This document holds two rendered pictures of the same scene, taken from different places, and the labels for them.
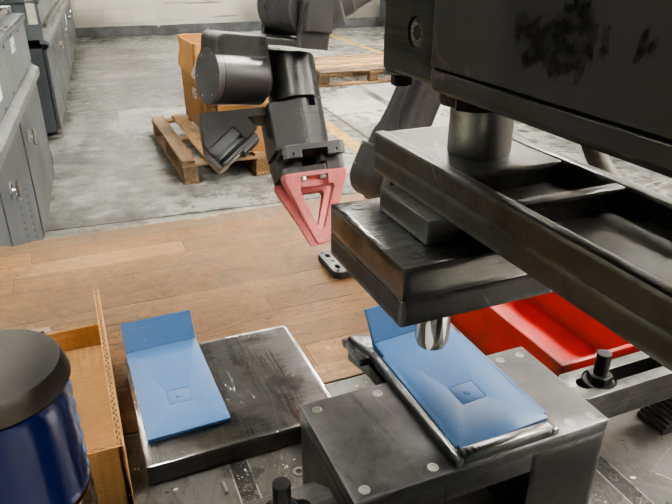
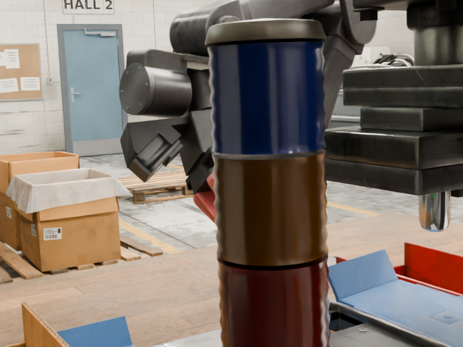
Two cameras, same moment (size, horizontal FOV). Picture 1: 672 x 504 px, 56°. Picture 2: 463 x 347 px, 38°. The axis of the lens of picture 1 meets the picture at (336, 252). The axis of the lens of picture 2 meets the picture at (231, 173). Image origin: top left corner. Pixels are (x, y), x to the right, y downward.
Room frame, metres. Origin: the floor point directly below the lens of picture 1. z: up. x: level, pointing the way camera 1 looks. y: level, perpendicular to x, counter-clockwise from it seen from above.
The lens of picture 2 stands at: (-0.09, 0.13, 1.18)
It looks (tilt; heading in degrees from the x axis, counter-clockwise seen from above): 8 degrees down; 352
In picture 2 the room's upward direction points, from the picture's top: 2 degrees counter-clockwise
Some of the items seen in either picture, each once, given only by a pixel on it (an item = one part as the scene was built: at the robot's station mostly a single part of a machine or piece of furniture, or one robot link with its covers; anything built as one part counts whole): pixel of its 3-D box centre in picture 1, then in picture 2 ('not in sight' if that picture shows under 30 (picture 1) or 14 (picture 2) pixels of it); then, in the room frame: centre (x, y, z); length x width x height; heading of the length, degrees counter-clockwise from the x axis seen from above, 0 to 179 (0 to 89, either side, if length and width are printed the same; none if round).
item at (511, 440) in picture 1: (504, 452); not in sight; (0.33, -0.12, 0.98); 0.07 x 0.01 x 0.03; 113
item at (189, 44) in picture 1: (221, 79); (37, 197); (4.62, 0.82, 0.43); 0.57 x 0.53 x 0.58; 24
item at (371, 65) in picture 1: (355, 68); (169, 184); (7.21, -0.22, 0.07); 1.20 x 1.00 x 0.14; 111
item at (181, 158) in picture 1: (237, 139); (56, 257); (4.35, 0.69, 0.07); 1.20 x 1.00 x 0.14; 23
